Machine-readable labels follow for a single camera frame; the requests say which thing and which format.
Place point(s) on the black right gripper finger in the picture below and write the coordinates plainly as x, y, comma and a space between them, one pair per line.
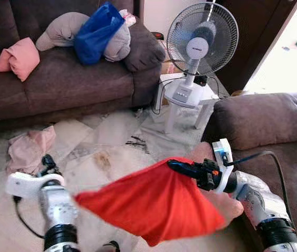
186, 169

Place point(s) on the brown fabric sofa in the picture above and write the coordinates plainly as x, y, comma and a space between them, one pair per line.
69, 84

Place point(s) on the pale pink cloth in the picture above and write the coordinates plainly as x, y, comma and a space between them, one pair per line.
30, 149

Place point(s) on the white plastic stool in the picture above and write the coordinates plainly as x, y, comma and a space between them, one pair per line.
172, 113

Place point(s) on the brown fabric armchair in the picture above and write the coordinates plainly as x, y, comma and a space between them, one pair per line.
274, 126

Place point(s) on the black power adapter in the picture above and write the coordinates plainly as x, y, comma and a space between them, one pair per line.
201, 81

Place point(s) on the white table fan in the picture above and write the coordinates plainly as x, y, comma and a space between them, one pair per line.
198, 47

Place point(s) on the beige long cushion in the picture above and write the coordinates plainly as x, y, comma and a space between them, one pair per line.
61, 30

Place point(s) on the blue bag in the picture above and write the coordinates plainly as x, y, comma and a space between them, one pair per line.
96, 37

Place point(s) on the dark brown wooden door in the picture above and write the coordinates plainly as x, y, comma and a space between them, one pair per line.
253, 37

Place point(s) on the white patterned cloth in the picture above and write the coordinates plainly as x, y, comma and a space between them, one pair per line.
129, 18

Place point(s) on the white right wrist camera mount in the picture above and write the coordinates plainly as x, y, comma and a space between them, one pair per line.
224, 157

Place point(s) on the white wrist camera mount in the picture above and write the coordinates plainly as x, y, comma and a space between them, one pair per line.
24, 185
224, 157

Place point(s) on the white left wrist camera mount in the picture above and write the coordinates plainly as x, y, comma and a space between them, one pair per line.
24, 185

